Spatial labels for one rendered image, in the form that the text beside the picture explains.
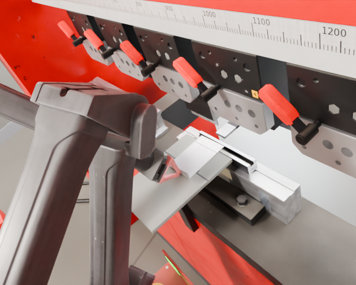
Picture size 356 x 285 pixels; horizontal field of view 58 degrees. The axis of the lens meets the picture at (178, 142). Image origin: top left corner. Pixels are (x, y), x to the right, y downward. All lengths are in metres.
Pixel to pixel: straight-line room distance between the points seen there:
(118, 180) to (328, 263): 0.51
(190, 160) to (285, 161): 1.35
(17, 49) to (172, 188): 0.91
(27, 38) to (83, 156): 1.14
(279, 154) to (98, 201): 1.81
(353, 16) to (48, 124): 0.33
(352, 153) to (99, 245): 0.38
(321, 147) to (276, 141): 1.75
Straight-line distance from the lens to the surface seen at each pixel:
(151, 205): 0.79
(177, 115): 1.32
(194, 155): 0.85
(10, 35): 1.45
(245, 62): 0.52
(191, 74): 0.59
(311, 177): 2.05
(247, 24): 0.48
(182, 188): 0.79
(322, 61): 0.43
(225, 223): 0.86
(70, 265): 2.19
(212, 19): 0.53
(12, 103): 0.67
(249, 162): 0.81
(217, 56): 0.56
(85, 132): 0.34
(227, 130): 0.89
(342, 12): 0.39
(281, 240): 0.81
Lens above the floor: 1.58
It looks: 40 degrees down
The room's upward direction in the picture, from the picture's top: 23 degrees counter-clockwise
